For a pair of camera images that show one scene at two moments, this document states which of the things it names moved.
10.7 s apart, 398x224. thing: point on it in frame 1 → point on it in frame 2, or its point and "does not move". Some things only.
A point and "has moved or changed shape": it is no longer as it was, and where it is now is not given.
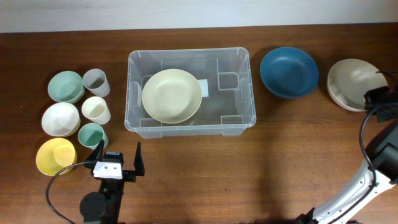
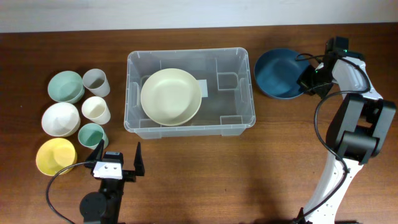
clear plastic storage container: (229, 110) does not move
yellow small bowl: (55, 154) does not move
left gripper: (130, 175) does not move
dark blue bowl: (289, 72) has moved or changed shape
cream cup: (94, 109) does not move
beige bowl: (349, 79) has moved or changed shape
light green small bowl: (66, 87) does not move
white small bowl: (61, 119) does not move
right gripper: (371, 96) → (302, 82)
